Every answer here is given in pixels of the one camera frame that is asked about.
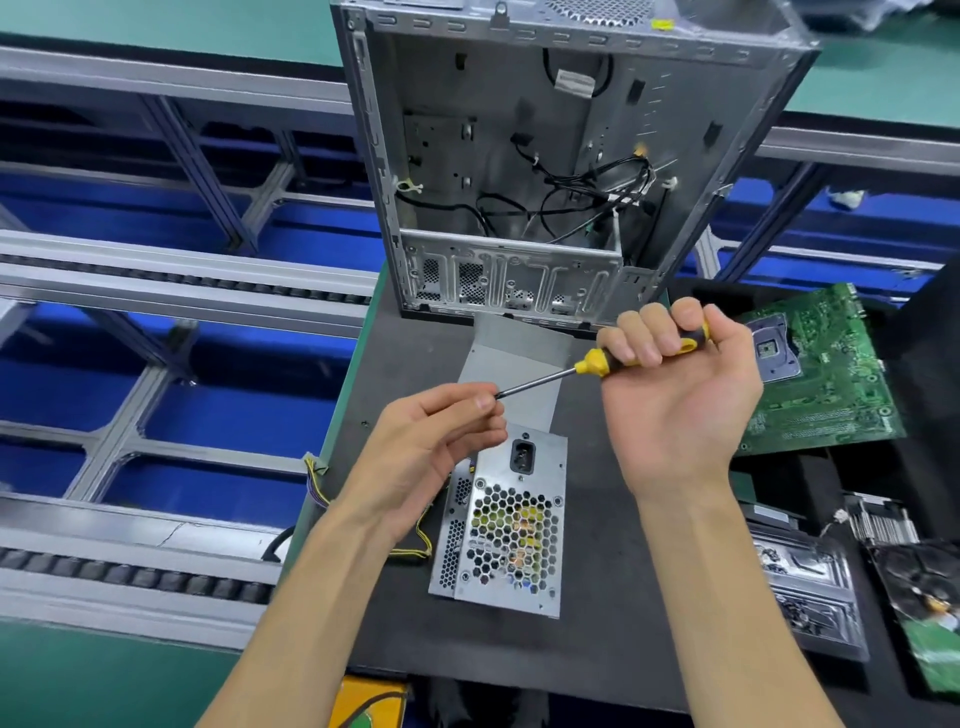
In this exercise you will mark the person's right hand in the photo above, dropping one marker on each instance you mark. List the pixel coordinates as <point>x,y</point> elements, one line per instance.
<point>683,405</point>

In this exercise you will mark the person's left hand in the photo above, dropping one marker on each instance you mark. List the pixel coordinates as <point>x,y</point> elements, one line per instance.
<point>413,458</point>

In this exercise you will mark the power supply metal base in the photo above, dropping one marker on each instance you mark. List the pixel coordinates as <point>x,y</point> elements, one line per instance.
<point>503,540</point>

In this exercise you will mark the person's right forearm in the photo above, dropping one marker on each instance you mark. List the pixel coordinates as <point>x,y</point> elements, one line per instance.
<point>743,623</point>

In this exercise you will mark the person's left forearm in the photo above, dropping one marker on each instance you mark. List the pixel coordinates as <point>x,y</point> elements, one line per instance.
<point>300,638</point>

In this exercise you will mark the grey power supply cover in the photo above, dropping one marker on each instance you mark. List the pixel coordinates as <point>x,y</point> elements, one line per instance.
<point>518,345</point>

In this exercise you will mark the green motherboard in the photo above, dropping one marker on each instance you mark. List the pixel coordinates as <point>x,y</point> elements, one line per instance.
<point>833,375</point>

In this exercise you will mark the black foam work mat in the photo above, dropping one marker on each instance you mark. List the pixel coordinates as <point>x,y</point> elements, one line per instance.
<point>600,600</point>

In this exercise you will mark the clear plastic screw tray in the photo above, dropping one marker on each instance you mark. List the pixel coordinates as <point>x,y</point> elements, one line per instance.
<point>810,585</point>

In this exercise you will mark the silver heatsink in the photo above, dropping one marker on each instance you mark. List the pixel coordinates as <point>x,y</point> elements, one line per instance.
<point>882,521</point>

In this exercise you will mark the black foam parts tray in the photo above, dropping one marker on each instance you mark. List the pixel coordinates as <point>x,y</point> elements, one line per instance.
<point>930,390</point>

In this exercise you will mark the yellow button box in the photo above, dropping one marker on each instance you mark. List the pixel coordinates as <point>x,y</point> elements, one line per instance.
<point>368,705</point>

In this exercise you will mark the silver computer tower chassis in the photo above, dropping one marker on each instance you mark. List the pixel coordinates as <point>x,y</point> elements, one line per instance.
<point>465,165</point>

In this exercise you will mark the black hard disk drive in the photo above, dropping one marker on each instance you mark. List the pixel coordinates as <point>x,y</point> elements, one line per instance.
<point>923,615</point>

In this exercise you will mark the aluminium conveyor frame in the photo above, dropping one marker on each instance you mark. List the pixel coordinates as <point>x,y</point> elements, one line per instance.
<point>150,285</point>

